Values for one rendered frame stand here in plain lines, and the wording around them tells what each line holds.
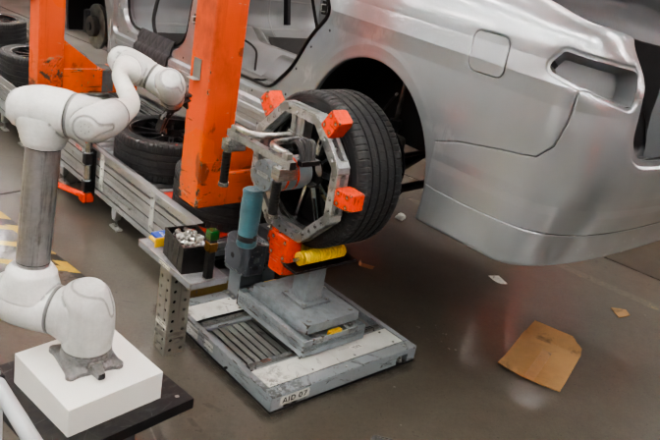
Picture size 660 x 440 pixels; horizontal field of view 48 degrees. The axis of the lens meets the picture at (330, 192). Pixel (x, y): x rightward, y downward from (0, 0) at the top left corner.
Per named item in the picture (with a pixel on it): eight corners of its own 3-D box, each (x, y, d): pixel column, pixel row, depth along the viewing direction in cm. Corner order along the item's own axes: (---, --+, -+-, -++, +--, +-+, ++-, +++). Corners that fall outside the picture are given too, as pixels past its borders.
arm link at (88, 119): (132, 98, 215) (88, 87, 216) (104, 110, 198) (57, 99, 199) (128, 140, 220) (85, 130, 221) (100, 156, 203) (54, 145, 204)
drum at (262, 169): (311, 192, 300) (316, 160, 295) (269, 198, 286) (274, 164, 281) (291, 181, 309) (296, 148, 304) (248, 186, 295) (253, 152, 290)
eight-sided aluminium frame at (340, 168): (335, 257, 293) (358, 127, 274) (322, 260, 288) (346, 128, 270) (256, 206, 329) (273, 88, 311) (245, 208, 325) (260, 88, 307)
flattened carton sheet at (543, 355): (585, 347, 378) (587, 341, 377) (558, 394, 332) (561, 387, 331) (529, 324, 392) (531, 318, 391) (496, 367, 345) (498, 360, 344)
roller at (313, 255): (350, 257, 318) (352, 246, 316) (297, 269, 299) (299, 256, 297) (341, 251, 322) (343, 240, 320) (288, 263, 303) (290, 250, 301)
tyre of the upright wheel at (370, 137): (414, 104, 286) (307, 77, 333) (371, 106, 271) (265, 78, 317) (393, 262, 304) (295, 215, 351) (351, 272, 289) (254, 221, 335)
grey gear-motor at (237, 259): (306, 292, 368) (317, 228, 356) (237, 308, 341) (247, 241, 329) (285, 275, 380) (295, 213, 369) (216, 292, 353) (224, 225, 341)
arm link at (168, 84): (192, 89, 270) (160, 71, 270) (191, 72, 255) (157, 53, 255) (176, 112, 267) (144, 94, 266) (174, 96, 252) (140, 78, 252)
